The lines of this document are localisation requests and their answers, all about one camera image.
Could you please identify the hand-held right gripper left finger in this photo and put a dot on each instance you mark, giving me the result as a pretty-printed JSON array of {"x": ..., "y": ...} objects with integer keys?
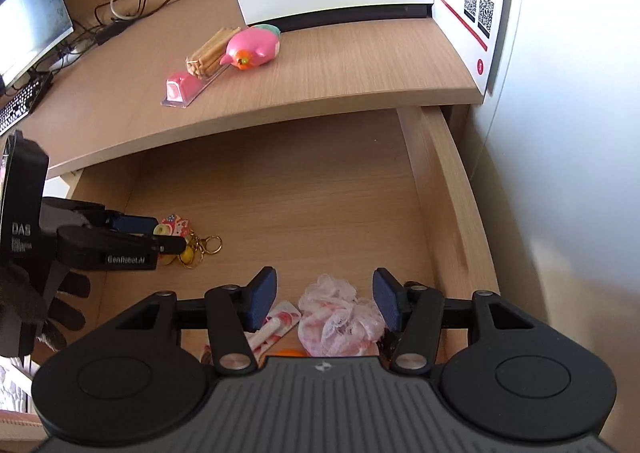
[{"x": 262, "y": 295}]

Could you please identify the black keyboard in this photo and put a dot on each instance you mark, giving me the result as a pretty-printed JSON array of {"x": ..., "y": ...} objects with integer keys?
[{"x": 22, "y": 100}]

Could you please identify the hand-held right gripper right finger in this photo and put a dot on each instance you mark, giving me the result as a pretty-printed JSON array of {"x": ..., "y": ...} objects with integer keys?
[{"x": 386, "y": 298}]

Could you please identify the pink eraser in clear package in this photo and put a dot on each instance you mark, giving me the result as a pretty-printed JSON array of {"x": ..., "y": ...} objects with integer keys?
[{"x": 182, "y": 87}]

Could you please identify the pink animal toy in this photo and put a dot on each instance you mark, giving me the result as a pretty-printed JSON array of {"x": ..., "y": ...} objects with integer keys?
[{"x": 252, "y": 48}]

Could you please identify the wooden toy block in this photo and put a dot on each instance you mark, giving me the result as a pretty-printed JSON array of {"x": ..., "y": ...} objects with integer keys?
[{"x": 210, "y": 53}]

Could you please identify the black computer monitor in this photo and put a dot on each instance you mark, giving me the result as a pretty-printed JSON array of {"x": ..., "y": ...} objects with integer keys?
[{"x": 25, "y": 8}]

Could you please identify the clear plastic bag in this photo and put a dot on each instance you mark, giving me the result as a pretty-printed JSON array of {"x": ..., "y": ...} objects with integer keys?
[{"x": 340, "y": 318}]

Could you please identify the pink white printed packet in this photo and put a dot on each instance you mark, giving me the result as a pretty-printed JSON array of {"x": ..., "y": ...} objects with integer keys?
[{"x": 275, "y": 325}]

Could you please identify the person's left hand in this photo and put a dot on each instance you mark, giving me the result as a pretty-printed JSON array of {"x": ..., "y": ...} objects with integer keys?
[{"x": 20, "y": 298}]

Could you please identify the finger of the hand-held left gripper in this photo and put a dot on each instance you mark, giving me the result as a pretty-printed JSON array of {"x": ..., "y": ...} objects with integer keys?
[
  {"x": 125, "y": 253},
  {"x": 132, "y": 224}
]

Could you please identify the wooden drawer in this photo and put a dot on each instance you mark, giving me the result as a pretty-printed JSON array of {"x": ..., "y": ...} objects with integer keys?
[{"x": 300, "y": 193}]

